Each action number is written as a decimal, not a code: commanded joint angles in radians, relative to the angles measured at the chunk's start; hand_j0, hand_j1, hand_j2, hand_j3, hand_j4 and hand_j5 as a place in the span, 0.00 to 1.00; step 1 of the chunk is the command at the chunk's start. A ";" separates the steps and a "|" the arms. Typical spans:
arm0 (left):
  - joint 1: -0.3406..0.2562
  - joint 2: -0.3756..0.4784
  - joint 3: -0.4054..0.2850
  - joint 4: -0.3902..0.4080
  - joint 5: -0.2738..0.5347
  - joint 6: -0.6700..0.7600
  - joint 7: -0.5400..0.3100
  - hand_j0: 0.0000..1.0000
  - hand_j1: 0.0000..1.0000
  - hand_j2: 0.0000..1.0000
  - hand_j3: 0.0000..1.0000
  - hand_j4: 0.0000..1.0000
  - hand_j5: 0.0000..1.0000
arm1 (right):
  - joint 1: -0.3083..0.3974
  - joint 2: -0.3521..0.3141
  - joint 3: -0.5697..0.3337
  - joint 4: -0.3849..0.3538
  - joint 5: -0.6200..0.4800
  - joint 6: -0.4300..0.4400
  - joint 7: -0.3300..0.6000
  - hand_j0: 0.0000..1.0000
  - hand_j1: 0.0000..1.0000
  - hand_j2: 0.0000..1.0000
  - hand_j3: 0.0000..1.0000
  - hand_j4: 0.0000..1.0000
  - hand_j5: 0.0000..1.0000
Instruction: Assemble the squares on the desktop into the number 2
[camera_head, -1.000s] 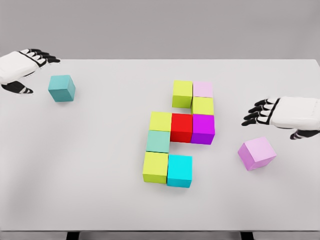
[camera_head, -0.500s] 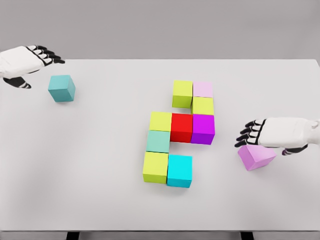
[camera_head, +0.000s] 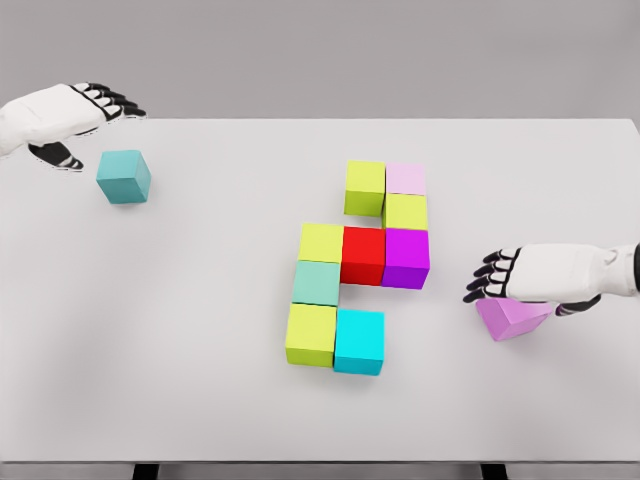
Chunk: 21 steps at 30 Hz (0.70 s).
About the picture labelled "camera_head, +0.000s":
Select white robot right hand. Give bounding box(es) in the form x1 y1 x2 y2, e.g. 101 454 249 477
461 242 607 318

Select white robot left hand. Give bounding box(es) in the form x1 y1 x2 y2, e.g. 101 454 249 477
20 81 148 172

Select orchid pink block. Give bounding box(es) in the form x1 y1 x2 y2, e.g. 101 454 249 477
474 297 556 343

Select teal block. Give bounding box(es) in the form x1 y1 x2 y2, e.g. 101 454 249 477
96 149 152 206

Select purple block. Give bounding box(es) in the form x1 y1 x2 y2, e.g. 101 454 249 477
381 227 432 290

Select yellow-green block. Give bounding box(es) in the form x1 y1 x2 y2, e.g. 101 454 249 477
297 222 345 264
343 159 387 218
284 302 339 369
381 193 430 232

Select pale pink block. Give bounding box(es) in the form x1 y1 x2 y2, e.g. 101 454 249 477
385 161 428 197

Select red block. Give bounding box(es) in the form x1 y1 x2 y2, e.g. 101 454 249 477
340 226 388 287

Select bright cyan block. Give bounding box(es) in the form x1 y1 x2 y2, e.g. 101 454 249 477
332 308 386 376

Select mint green block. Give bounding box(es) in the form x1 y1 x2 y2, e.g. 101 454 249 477
290 259 343 308

